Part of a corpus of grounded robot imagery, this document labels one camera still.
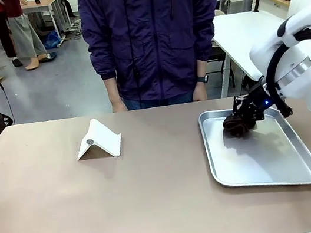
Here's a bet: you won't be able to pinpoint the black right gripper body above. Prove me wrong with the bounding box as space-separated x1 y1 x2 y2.
241 76 278 122

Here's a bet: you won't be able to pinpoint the brown terry cloth towel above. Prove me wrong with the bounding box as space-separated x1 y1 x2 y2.
220 109 260 142

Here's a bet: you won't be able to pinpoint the person's right forearm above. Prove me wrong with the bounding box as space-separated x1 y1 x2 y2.
102 76 122 101

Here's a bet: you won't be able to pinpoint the person's left forearm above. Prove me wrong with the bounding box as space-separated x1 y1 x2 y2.
194 58 211 78

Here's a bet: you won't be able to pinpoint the person's left hand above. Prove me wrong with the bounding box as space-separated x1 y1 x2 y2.
190 81 209 103

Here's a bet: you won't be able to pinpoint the person's right hand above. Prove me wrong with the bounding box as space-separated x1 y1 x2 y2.
109 93 129 114

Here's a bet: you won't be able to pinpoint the shallow metal tray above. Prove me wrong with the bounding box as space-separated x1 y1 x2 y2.
196 93 311 202

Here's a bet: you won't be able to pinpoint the black wrist watch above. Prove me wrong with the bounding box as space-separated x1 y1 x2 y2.
196 74 211 85

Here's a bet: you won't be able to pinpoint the white table with metal legs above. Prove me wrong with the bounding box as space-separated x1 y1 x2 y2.
206 4 301 99

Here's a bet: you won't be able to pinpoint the blue jeans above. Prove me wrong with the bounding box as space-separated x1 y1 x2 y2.
121 84 201 114

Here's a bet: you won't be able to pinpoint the person in purple jacket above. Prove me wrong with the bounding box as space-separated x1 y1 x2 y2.
76 0 233 111

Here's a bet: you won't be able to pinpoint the white folded tablet stand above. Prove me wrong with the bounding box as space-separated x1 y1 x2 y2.
70 114 125 164

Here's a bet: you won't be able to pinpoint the blue plastic bag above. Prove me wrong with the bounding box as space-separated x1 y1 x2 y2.
41 28 63 51

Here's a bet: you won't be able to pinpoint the mannequin in grey trousers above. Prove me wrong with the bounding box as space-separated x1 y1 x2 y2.
3 0 58 73

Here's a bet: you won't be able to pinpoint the bystander in red top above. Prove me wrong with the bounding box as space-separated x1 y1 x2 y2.
0 0 24 71

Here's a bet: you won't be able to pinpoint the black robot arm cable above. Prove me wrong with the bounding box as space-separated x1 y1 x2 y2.
257 25 311 120

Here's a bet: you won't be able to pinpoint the wooden desk with metal frame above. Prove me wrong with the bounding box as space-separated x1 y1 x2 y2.
19 0 68 47

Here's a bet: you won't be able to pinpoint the thin black floor cable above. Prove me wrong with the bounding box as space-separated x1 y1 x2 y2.
0 81 16 124

